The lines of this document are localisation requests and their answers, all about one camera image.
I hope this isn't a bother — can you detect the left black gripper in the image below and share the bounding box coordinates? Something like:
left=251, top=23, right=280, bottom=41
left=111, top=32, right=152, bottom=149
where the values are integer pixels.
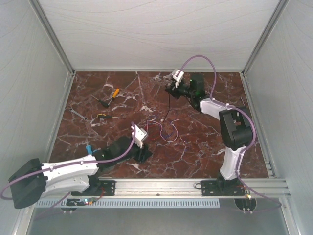
left=116, top=138, right=153, bottom=165

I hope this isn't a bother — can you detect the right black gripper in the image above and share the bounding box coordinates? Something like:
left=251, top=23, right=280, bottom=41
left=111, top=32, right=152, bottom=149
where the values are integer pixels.
left=164, top=78, right=194, bottom=100

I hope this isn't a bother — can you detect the black zip tie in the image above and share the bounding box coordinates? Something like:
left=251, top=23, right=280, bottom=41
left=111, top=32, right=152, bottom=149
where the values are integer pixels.
left=161, top=93, right=170, bottom=123

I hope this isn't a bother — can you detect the red wire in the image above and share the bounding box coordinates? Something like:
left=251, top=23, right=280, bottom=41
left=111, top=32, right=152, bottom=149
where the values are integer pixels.
left=145, top=118, right=163, bottom=140

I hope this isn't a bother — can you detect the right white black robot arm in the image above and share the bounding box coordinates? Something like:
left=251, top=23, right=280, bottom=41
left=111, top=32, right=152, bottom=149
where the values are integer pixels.
left=165, top=70, right=256, bottom=195

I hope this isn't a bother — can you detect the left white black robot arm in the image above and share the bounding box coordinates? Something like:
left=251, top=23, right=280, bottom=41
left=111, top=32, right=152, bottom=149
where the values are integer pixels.
left=8, top=137, right=152, bottom=209

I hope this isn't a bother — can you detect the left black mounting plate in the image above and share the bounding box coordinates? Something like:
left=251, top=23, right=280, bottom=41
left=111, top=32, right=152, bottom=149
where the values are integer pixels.
left=71, top=180, right=116, bottom=196

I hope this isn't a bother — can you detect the black mounting plate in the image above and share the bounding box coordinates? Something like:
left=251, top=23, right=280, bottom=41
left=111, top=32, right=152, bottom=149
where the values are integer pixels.
left=71, top=180, right=116, bottom=196
left=200, top=179, right=246, bottom=196

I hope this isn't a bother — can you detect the blue plastic clamp tool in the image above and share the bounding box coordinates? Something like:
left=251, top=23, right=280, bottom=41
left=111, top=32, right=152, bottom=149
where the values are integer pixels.
left=86, top=144, right=93, bottom=155

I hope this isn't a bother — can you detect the black yellow phillips screwdriver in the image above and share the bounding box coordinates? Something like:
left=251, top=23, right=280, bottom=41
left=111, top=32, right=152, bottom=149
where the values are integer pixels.
left=97, top=114, right=124, bottom=119

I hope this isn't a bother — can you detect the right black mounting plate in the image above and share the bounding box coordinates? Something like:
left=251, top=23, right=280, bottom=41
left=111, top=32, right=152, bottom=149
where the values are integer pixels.
left=200, top=179, right=246, bottom=196

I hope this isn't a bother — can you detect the silver ratchet wrench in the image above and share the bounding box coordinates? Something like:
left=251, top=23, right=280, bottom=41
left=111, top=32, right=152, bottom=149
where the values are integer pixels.
left=69, top=108, right=88, bottom=121

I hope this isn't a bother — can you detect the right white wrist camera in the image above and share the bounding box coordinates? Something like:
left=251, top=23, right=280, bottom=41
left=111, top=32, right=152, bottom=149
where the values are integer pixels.
left=172, top=70, right=184, bottom=88

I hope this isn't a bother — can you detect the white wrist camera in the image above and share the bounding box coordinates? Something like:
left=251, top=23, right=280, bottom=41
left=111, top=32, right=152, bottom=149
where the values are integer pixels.
left=172, top=70, right=184, bottom=88
left=132, top=124, right=148, bottom=149

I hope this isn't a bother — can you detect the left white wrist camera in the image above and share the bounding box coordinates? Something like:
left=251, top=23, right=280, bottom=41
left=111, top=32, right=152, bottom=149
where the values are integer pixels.
left=132, top=124, right=148, bottom=149

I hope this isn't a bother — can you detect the grey slotted cable duct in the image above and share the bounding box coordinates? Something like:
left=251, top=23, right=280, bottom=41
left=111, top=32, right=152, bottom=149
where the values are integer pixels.
left=35, top=198, right=221, bottom=209

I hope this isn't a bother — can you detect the yellow handle flat screwdriver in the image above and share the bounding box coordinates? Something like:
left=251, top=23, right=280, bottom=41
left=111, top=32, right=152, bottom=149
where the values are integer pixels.
left=108, top=89, right=120, bottom=105

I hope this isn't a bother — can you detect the black handle screwdriver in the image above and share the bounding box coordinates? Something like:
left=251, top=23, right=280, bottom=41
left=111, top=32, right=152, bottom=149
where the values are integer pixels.
left=91, top=95, right=109, bottom=108

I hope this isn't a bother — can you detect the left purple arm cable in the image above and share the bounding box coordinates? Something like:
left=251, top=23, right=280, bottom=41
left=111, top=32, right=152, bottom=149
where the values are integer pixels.
left=1, top=122, right=137, bottom=220

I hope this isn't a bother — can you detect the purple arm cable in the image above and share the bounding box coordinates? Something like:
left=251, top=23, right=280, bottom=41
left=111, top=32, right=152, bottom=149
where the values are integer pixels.
left=180, top=55, right=282, bottom=213
left=1, top=122, right=137, bottom=220

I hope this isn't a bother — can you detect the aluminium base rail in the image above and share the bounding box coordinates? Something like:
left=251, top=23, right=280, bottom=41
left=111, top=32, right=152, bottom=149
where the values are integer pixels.
left=47, top=178, right=290, bottom=198

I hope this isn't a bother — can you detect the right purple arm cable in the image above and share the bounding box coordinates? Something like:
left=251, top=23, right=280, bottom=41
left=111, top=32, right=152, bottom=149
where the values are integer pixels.
left=180, top=55, right=282, bottom=213

